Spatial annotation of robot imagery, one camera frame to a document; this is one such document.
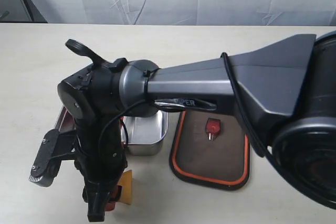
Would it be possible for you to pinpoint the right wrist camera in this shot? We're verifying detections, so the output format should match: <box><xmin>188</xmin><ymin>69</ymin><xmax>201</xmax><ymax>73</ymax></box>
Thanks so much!
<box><xmin>29</xmin><ymin>129</ymin><xmax>77</xmax><ymax>187</ymax></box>

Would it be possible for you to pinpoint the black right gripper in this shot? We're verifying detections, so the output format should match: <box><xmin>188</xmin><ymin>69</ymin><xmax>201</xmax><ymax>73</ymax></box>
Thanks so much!
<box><xmin>76</xmin><ymin>150</ymin><xmax>127</xmax><ymax>221</ymax></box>

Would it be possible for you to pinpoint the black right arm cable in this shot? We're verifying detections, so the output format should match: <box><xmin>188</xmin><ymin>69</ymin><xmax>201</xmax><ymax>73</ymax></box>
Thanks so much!
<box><xmin>65</xmin><ymin>39</ymin><xmax>279</xmax><ymax>161</ymax></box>

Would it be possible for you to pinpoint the yellow toy cheese wedge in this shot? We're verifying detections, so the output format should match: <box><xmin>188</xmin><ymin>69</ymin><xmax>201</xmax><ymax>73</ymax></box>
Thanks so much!
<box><xmin>118</xmin><ymin>170</ymin><xmax>133</xmax><ymax>205</ymax></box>

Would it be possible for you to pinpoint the steel two-compartment lunch box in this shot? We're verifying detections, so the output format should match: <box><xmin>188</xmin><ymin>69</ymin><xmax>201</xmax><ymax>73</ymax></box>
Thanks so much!
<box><xmin>55</xmin><ymin>106</ymin><xmax>169</xmax><ymax>157</ymax></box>

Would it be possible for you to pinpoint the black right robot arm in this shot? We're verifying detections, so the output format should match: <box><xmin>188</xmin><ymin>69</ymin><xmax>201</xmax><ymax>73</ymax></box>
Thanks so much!
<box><xmin>57</xmin><ymin>32</ymin><xmax>335</xmax><ymax>222</ymax></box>

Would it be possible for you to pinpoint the dark transparent lunch box lid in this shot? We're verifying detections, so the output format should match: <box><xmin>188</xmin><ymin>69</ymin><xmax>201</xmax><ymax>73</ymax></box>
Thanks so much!
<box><xmin>169</xmin><ymin>111</ymin><xmax>250</xmax><ymax>191</ymax></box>

